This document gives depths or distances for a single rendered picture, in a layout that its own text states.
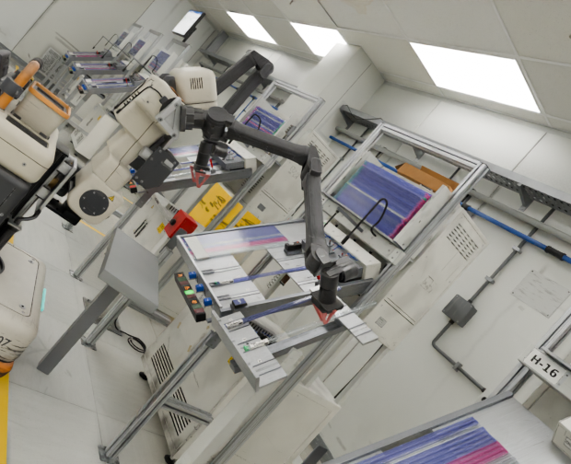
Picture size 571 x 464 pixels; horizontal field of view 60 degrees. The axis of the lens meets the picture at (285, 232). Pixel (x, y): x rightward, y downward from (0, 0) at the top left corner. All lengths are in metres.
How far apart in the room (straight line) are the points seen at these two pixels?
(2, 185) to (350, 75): 4.35
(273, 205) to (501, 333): 1.74
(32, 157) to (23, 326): 0.60
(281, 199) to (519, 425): 2.34
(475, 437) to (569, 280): 2.13
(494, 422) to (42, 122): 1.75
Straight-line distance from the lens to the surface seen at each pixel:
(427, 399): 3.60
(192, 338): 2.57
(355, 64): 5.63
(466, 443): 1.60
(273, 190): 3.50
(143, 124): 1.96
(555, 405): 1.92
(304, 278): 2.21
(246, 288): 2.11
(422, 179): 2.85
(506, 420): 1.73
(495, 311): 3.64
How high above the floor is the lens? 1.18
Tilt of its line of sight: 2 degrees down
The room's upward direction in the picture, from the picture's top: 41 degrees clockwise
